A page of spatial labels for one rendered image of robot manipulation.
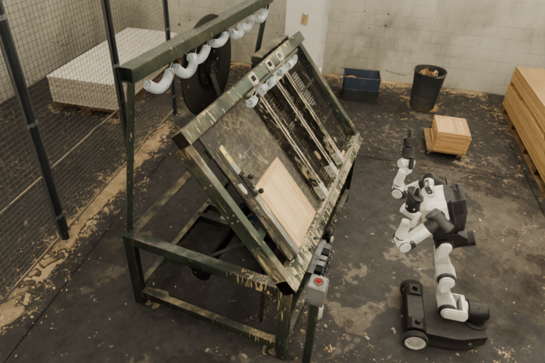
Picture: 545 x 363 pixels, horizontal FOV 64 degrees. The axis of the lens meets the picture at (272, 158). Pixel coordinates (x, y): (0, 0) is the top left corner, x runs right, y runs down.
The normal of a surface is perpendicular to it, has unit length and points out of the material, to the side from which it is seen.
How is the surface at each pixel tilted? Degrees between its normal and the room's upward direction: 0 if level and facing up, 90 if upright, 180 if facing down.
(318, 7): 90
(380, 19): 90
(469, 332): 0
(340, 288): 0
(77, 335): 0
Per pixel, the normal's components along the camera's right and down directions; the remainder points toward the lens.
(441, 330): 0.04, -0.83
